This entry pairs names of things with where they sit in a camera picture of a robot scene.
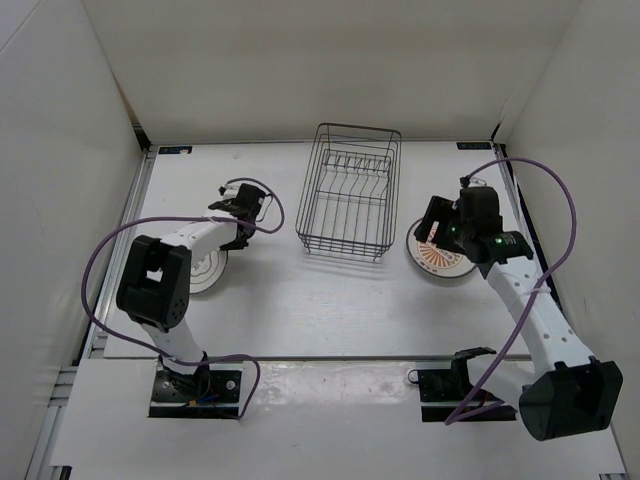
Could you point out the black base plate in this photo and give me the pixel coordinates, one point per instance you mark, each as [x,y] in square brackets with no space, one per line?
[213,394]
[439,395]

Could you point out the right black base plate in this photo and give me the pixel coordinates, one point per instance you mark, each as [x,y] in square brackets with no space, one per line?
[439,395]

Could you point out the left blue label sticker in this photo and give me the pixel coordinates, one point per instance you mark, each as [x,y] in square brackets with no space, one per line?
[175,150]

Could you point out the orange patterned plate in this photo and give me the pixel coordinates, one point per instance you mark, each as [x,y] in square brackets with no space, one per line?
[433,261]

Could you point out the grey wire dish rack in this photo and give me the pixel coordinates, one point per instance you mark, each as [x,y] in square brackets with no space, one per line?
[349,200]

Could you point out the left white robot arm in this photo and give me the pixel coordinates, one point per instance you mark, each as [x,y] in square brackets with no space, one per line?
[155,287]

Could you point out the right blue label sticker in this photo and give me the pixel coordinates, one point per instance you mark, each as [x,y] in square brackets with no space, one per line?
[472,146]

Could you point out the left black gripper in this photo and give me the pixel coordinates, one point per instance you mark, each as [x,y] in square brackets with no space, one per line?
[234,245]

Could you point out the blue label sticker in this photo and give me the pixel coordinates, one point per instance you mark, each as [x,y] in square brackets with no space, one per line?
[175,150]
[472,146]

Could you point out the white plate grey pattern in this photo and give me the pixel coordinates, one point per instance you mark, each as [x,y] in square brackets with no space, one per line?
[205,273]

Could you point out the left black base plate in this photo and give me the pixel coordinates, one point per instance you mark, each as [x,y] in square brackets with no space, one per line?
[213,394]

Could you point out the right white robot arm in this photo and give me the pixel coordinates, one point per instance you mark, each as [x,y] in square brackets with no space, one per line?
[569,391]

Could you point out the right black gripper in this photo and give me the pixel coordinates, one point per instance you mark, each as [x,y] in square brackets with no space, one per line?
[439,210]

